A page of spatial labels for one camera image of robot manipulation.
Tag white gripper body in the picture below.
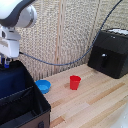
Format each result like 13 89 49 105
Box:
0 27 22 60

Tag black fabric caddy case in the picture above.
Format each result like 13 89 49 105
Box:
0 60 53 128

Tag blue cable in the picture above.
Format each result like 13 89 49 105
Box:
19 0 124 67

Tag black box appliance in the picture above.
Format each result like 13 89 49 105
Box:
87 27 128 80

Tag red plastic cup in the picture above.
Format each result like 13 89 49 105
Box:
69 75 82 91

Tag blue plastic bowl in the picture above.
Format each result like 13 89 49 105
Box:
34 79 52 95

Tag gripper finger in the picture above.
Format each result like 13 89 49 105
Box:
0 56 5 66
4 57 11 70

